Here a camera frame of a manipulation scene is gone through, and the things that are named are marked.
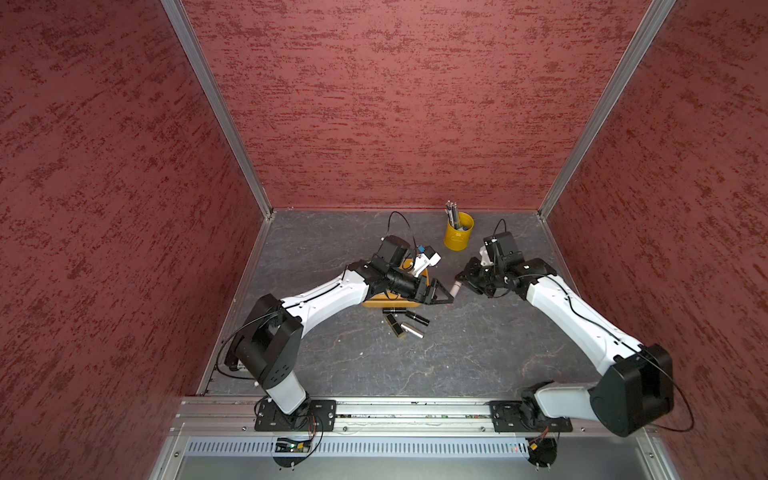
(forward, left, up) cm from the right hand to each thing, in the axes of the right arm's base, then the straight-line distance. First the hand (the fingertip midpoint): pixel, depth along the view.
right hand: (455, 283), depth 82 cm
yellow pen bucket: (+23, -6, -9) cm, 26 cm away
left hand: (-8, +6, +3) cm, 10 cm away
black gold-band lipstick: (-1, +18, -14) cm, 22 cm away
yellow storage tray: (-7, +19, +5) cm, 21 cm away
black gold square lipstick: (-6, +17, -14) cm, 23 cm away
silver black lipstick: (-8, +12, -14) cm, 20 cm away
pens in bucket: (+29, -3, 0) cm, 29 cm away
